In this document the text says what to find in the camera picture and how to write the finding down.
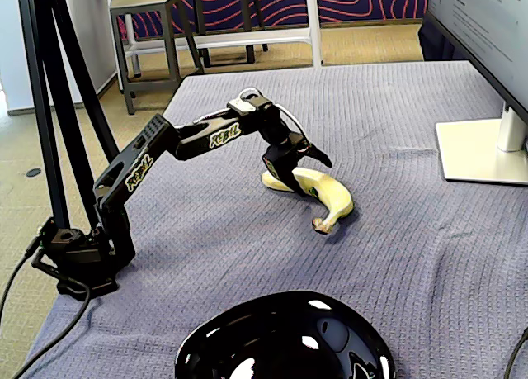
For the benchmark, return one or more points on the yellow banana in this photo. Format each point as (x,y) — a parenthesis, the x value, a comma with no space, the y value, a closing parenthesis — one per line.
(334,193)

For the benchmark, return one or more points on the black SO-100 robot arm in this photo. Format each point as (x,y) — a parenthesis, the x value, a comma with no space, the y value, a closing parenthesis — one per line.
(136,164)

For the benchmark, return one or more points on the blue-grey woven cloth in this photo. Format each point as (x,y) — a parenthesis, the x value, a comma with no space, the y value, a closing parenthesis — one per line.
(371,251)

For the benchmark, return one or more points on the silver monitor stand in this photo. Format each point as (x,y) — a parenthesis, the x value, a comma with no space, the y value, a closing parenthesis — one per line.
(470,156)

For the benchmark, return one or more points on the purple partition with red lines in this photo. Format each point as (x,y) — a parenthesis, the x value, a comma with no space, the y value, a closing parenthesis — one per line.
(371,3)

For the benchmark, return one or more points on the black furniture legs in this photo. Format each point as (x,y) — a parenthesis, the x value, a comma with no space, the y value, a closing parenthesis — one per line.
(200,7)

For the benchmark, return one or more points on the black glossy bowl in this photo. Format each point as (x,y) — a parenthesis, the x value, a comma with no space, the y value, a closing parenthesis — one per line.
(268,346)

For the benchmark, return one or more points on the computer monitor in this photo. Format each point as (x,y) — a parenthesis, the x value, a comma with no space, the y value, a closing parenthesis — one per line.
(482,20)

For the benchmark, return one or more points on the round black floor socket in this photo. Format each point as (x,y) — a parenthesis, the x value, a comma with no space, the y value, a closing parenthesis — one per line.
(33,172)

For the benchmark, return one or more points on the white table frame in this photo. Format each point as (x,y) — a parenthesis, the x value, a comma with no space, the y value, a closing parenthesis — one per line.
(313,24)

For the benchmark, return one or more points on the black camera stand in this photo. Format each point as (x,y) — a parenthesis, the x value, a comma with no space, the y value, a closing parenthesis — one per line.
(45,106)

